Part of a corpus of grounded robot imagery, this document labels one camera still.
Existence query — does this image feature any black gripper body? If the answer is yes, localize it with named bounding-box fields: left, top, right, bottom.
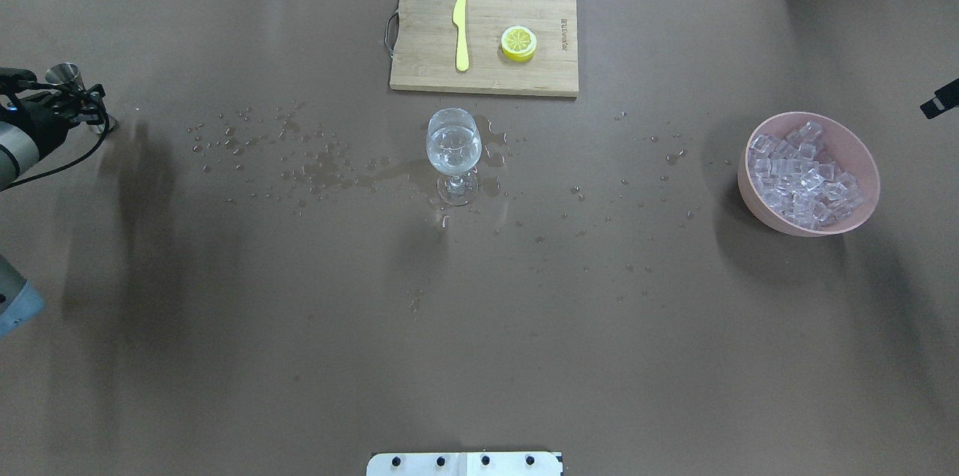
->
left=1, top=68, right=72, bottom=166

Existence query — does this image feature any steel double jigger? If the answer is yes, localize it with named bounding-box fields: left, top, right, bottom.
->
left=44, top=62, right=117, bottom=136

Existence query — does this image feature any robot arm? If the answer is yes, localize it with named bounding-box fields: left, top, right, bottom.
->
left=1, top=62, right=116, bottom=191

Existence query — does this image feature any pile of clear ice cubes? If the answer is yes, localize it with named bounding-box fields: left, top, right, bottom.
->
left=745, top=120, right=866, bottom=231

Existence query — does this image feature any clear wine glass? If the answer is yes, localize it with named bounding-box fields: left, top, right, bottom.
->
left=426, top=107, right=482, bottom=206

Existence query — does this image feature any pink plastic bowl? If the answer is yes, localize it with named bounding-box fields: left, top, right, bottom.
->
left=737, top=111, right=881, bottom=238

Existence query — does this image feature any brown table mat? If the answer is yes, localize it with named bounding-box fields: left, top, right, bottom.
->
left=2, top=0, right=957, bottom=475

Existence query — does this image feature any wooden cutting board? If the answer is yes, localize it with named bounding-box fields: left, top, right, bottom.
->
left=390, top=0, right=580, bottom=99

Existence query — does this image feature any yellow plastic knife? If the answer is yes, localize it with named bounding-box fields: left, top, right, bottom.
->
left=452, top=0, right=470, bottom=73

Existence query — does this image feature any yellow lemon half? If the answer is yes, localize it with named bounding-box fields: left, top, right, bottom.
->
left=500, top=25, right=538, bottom=63

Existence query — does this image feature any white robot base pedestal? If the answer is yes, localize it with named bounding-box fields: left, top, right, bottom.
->
left=366, top=450, right=565, bottom=475

